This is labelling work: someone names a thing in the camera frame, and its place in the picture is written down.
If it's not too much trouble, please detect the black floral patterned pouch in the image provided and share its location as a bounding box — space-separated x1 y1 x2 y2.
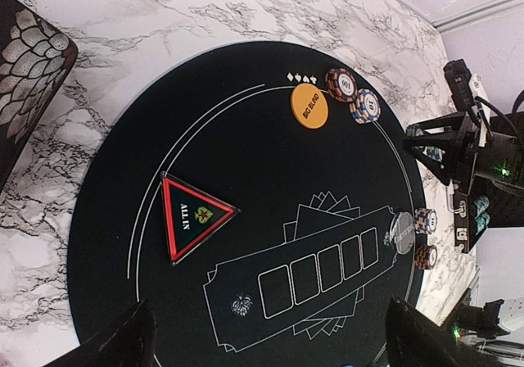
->
1 0 79 185

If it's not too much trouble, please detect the red triangular all-in marker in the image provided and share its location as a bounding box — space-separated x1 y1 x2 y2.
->
160 172 241 265

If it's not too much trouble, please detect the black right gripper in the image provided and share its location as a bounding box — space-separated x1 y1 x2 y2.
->
403 59 523 189

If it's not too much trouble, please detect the green poker chip stack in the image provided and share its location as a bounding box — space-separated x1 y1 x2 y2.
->
406 124 443 163

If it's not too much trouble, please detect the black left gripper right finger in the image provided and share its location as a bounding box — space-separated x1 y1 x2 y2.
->
386 297 501 367

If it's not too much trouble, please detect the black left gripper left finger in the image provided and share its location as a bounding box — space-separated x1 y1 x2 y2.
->
49 301 157 366

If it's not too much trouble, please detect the orange big blind button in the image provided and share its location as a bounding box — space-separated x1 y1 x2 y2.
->
291 83 328 129

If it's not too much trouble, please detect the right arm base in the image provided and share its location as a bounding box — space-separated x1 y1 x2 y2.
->
443 297 523 366

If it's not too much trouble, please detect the black dealer button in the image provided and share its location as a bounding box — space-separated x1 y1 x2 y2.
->
386 212 415 255

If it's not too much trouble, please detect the black poker chip case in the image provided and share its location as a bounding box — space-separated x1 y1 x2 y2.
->
452 113 524 255

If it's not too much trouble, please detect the round black poker mat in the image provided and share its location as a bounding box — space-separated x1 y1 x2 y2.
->
67 42 426 366

